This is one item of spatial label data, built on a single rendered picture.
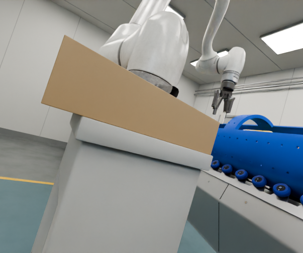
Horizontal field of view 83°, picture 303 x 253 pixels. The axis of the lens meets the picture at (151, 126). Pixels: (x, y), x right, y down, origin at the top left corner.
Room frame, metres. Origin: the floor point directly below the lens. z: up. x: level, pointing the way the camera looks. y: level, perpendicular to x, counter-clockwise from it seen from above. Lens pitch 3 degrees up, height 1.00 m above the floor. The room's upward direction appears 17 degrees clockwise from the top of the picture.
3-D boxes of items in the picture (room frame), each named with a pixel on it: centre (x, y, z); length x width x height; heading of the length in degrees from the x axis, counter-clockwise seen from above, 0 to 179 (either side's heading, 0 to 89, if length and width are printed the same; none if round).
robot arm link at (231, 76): (0.96, -0.35, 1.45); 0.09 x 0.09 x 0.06
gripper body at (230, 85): (0.96, -0.35, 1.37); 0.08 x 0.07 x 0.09; 108
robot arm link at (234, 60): (0.97, -0.34, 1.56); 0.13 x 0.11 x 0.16; 44
